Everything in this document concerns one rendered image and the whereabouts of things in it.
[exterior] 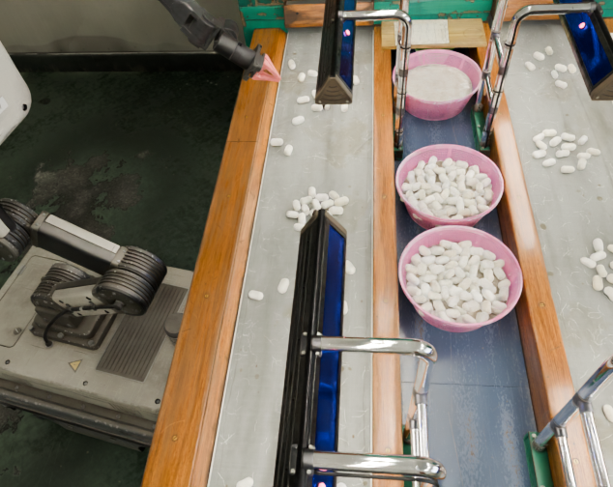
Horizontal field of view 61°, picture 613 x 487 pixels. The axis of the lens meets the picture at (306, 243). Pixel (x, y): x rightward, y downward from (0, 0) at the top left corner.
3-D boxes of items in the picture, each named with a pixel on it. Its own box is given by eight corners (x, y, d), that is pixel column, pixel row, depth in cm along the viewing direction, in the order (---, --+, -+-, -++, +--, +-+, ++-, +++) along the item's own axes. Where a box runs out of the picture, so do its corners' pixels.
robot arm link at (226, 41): (208, 50, 141) (218, 34, 137) (211, 39, 145) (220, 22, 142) (230, 65, 144) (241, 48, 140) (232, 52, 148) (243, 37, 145)
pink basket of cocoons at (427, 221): (418, 256, 130) (422, 233, 123) (379, 184, 146) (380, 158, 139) (514, 227, 133) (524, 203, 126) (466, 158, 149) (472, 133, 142)
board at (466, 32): (381, 49, 169) (381, 46, 168) (381, 24, 178) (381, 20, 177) (486, 46, 165) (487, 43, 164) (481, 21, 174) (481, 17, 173)
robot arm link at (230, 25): (186, 41, 140) (202, 14, 135) (192, 21, 148) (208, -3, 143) (224, 66, 145) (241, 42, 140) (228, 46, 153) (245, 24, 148)
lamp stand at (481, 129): (477, 160, 148) (514, 11, 113) (469, 114, 160) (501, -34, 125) (546, 160, 146) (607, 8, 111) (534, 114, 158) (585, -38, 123)
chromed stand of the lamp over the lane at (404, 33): (336, 160, 153) (330, 17, 117) (339, 116, 165) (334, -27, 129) (402, 160, 151) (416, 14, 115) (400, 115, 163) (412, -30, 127)
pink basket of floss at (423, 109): (434, 140, 155) (438, 114, 147) (373, 99, 168) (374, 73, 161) (494, 100, 163) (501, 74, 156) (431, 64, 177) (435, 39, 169)
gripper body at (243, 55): (264, 45, 147) (242, 31, 144) (259, 67, 141) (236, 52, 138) (252, 62, 152) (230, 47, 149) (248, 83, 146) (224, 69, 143)
